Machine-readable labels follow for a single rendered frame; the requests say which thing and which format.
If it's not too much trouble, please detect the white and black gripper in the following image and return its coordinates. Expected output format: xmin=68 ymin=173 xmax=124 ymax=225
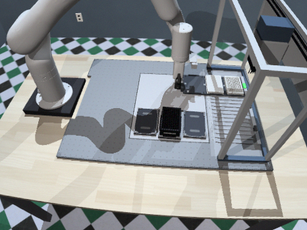
xmin=173 ymin=60 xmax=185 ymax=89

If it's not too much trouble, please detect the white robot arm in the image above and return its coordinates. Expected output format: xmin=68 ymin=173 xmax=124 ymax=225
xmin=7 ymin=0 xmax=198 ymax=109

